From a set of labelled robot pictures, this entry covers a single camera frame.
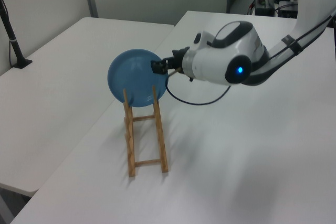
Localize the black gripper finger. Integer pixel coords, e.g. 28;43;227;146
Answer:
151;56;174;75

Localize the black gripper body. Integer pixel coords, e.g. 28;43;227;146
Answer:
171;46;191;74

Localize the blue round plate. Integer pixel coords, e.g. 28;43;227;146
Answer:
107;48;169;108

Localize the wooden plate rack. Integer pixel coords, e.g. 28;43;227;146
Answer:
122;84;169;178

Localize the black electronics box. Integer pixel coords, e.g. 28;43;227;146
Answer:
255;0;276;17

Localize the black desktop device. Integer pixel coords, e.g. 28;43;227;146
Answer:
277;0;299;19

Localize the black clamped mount pole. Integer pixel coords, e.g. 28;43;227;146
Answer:
0;0;34;70

